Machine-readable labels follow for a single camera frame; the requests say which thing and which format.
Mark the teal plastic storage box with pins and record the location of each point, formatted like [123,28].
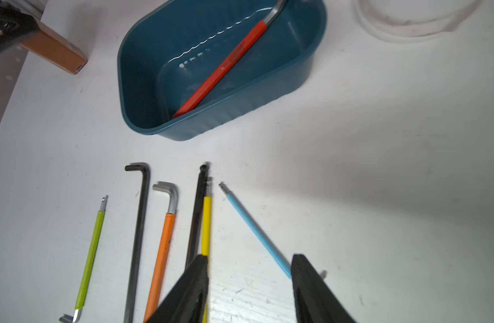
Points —
[190,66]

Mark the white utensil holder cup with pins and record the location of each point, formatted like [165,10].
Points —
[403,22]

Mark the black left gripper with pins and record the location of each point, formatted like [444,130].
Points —
[15,26]

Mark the orange spice jar black lid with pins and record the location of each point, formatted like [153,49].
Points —
[56,49]

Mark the blue hex key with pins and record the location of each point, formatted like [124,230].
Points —
[266,241]

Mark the long black hex key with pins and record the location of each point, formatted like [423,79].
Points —
[197,215]

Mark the yellow hex key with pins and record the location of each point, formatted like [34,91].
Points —
[206,224]

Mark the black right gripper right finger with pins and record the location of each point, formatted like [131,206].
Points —
[314,301]

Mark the green hex key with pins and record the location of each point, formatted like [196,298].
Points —
[83,289]

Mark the orange hex key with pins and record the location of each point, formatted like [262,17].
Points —
[164,247]

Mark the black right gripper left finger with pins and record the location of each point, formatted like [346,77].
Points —
[186,301]

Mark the black short-bend hex key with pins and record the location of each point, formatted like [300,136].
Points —
[138,239]

